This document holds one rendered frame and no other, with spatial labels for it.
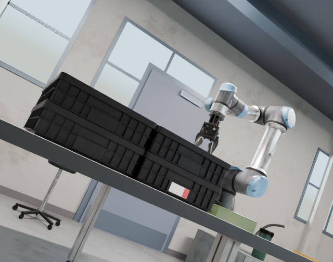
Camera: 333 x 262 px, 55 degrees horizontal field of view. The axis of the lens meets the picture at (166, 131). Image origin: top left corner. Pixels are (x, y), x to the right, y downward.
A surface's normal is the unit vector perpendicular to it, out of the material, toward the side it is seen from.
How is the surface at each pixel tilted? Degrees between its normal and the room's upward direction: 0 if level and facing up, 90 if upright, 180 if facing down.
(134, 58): 90
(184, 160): 90
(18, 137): 90
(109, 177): 90
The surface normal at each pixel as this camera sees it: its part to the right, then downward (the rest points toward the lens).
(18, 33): 0.43, 0.01
